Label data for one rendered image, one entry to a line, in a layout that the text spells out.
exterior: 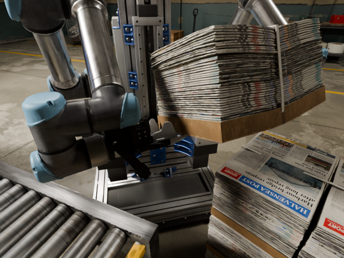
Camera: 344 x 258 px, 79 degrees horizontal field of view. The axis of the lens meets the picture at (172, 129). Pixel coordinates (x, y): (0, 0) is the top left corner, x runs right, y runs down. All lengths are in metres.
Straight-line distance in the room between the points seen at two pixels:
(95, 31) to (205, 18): 6.86
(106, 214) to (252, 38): 0.57
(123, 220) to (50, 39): 0.59
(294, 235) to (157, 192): 0.95
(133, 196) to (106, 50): 1.10
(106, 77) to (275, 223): 0.61
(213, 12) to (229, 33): 6.87
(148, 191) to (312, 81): 1.16
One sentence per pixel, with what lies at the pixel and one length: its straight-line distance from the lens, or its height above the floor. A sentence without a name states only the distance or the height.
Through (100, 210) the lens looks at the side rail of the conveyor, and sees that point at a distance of 0.67.
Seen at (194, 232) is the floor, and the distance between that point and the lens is 1.56.
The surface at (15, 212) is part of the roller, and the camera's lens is 0.79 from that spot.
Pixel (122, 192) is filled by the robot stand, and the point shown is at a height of 0.21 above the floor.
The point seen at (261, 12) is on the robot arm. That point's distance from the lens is 0.92.
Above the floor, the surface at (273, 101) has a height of 1.11.
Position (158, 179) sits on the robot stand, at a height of 0.22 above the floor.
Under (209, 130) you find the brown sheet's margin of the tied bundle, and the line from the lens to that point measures 0.45.
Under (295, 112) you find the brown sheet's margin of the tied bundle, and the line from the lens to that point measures 0.61.
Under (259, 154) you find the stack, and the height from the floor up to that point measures 0.83.
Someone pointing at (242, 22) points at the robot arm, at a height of 1.23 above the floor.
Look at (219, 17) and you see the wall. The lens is 7.27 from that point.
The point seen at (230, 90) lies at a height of 1.16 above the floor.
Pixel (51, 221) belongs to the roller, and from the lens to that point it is 0.70.
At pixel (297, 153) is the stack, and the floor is 0.83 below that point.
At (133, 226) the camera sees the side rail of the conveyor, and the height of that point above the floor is 0.80.
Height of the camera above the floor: 1.31
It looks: 31 degrees down
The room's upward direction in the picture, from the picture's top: straight up
